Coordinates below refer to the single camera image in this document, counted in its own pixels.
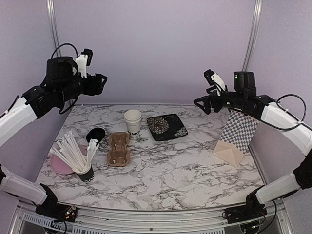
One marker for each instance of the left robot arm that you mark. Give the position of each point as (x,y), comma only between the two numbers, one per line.
(66,79)

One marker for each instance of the brown cardboard cup carrier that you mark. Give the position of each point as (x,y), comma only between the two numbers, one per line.
(118,155)

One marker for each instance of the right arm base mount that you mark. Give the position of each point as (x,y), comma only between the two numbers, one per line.
(251,210)

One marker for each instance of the black cup holding straws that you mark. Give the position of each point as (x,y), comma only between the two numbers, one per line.
(87,175)

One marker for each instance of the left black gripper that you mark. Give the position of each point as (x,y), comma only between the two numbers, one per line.
(95,87)

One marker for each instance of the right aluminium frame post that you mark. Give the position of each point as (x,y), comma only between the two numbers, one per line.
(253,34)

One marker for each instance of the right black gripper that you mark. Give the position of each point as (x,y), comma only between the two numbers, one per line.
(206,99)

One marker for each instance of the aluminium frame post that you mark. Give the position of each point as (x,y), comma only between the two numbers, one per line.
(52,23)
(253,34)

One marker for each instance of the left aluminium frame post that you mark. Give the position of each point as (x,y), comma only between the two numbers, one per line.
(52,23)

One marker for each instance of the black floral square plate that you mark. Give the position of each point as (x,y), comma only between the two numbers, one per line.
(166,127)

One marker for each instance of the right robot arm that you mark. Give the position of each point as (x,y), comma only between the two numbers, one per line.
(266,110)

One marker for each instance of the aluminium front rail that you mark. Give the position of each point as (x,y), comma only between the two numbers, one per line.
(91,220)

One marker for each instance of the white paper cup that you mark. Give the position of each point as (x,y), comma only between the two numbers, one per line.
(133,127)
(132,115)

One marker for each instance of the black plastic cup lid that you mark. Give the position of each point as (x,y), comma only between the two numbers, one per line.
(97,134)

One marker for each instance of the blue checkered paper bag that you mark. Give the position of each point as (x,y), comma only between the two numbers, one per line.
(236,137)

